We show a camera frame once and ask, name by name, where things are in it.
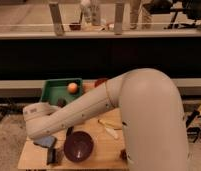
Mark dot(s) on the blue sponge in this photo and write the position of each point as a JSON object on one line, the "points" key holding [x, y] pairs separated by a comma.
{"points": [[46, 142]]}

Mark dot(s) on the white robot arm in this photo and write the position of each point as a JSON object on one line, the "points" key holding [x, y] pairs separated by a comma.
{"points": [[152, 118]]}

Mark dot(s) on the dark block in tray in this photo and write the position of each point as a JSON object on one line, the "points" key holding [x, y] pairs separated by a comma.
{"points": [[61, 102]]}

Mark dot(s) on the green plastic tray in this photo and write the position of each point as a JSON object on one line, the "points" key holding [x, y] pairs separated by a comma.
{"points": [[54, 89]]}

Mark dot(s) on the red bowl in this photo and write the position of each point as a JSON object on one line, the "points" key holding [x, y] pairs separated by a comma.
{"points": [[100, 81]]}

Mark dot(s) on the orange ball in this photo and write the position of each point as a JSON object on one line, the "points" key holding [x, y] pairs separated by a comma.
{"points": [[72, 88]]}

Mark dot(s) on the wooden spatula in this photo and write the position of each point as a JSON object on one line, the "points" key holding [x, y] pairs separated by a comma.
{"points": [[113, 126]]}

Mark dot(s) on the purple bowl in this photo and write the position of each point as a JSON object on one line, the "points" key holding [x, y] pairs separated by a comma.
{"points": [[78, 146]]}

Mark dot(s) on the bunch of dark grapes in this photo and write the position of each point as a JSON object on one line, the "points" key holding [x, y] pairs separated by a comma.
{"points": [[123, 154]]}

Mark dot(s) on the black brush block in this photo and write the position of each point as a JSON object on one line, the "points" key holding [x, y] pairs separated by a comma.
{"points": [[51, 156]]}

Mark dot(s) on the black wheeled stand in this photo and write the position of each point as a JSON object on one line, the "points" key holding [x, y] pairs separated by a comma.
{"points": [[193, 126]]}

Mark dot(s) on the black spoon handle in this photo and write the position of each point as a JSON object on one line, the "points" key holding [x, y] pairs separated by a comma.
{"points": [[69, 131]]}

